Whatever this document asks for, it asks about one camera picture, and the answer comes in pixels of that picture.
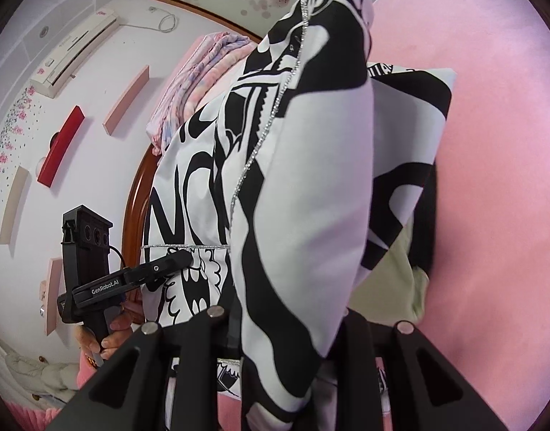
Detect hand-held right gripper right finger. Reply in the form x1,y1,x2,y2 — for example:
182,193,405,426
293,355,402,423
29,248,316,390
335,311,509,431

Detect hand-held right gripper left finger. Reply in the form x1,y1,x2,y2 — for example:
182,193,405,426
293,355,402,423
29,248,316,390
46,307,238,431

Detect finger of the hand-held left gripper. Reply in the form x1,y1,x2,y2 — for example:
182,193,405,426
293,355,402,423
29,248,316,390
123,250,194,290

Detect black white printed jacket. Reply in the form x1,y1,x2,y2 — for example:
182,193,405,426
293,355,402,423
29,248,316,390
140,0,458,431

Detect person's left hand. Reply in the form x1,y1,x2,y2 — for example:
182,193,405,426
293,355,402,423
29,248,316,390
76,309,135,370

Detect wooden headboard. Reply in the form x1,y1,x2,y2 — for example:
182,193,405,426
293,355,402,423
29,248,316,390
121,146,169,320

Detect green black folded garment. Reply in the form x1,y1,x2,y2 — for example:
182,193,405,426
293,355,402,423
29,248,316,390
349,162,438,325

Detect white cloth bundle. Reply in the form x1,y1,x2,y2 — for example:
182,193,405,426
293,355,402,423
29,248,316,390
0,336,79,409

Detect pink floral folded quilt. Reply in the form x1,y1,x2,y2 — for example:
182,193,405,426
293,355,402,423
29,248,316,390
147,31,263,156

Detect white air conditioner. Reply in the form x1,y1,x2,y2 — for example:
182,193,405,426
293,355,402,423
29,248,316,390
30,9,120,99

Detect pink bed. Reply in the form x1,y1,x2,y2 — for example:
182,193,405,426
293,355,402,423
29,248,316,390
365,0,550,431

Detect pink wall shelf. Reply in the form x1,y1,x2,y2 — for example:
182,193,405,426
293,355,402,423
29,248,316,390
44,258,66,335
103,65,150,136

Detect beige wall shelf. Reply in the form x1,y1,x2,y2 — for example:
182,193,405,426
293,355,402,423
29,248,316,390
0,166,32,246

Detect red wall shelf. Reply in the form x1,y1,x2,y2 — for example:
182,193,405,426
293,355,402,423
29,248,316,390
37,105,86,187

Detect pink flower wall stickers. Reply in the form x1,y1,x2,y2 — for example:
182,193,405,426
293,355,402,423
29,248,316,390
0,84,43,200

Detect white coiled cord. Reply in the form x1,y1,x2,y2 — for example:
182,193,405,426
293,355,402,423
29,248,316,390
121,6,178,35

